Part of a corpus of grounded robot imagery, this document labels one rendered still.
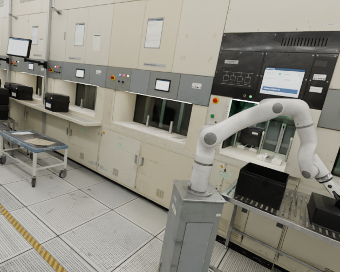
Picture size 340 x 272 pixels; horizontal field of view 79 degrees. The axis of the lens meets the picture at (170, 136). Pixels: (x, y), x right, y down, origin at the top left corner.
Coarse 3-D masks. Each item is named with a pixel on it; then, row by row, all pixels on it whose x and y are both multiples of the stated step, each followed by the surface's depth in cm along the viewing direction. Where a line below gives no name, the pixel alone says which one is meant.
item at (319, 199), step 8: (312, 192) 136; (312, 200) 127; (320, 200) 125; (328, 200) 126; (336, 200) 129; (312, 208) 121; (320, 208) 113; (328, 208) 115; (336, 208) 116; (312, 216) 115; (320, 216) 112; (328, 216) 111; (336, 216) 109; (312, 224) 114; (320, 224) 113; (328, 224) 111; (336, 224) 109; (336, 232) 109
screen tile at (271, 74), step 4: (268, 72) 169; (272, 72) 167; (276, 72) 166; (268, 76) 169; (272, 76) 168; (276, 76) 166; (280, 76) 165; (264, 80) 171; (268, 80) 169; (272, 80) 168; (276, 80) 166; (280, 80) 165; (264, 84) 171; (268, 84) 170; (272, 84) 168; (276, 84) 166
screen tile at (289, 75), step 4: (284, 72) 163; (284, 76) 163; (288, 76) 162; (292, 76) 160; (296, 76) 159; (296, 80) 159; (300, 80) 158; (284, 84) 163; (288, 84) 162; (292, 84) 161; (296, 84) 159
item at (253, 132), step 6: (252, 126) 237; (246, 132) 232; (252, 132) 228; (258, 132) 225; (240, 138) 236; (246, 138) 232; (252, 138) 229; (258, 138) 225; (246, 144) 249; (252, 144) 229; (258, 144) 226
